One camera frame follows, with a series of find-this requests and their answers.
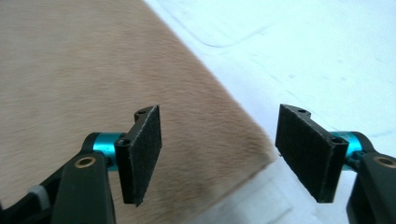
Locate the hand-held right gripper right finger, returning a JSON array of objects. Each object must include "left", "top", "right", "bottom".
[{"left": 275, "top": 104, "right": 364, "bottom": 203}]

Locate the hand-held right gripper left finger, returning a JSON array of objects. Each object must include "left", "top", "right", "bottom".
[{"left": 92, "top": 105, "right": 163, "bottom": 208}]

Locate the tan towel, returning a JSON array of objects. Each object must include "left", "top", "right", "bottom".
[{"left": 0, "top": 0, "right": 278, "bottom": 224}]

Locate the white grid mat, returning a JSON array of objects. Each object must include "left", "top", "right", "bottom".
[{"left": 143, "top": 0, "right": 396, "bottom": 224}]

